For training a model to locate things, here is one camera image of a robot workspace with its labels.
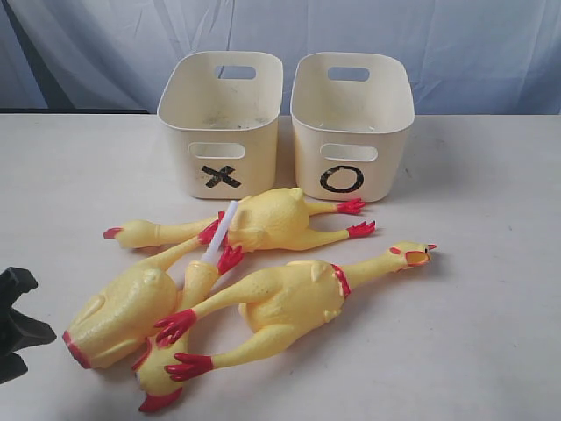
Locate whole yellow rubber chicken front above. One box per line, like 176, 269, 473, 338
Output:
156, 241, 435, 382

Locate whole yellow rubber chicken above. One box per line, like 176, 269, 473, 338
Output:
103, 188, 375, 253
156, 241, 435, 382

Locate light blue backdrop curtain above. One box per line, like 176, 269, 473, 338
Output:
1, 1, 560, 114

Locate whole yellow rubber chicken rear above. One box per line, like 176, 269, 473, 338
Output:
103, 188, 375, 253

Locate cream bin marked X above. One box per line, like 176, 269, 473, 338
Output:
157, 51, 284, 199

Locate cream bin marked O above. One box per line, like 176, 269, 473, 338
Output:
290, 52, 415, 202

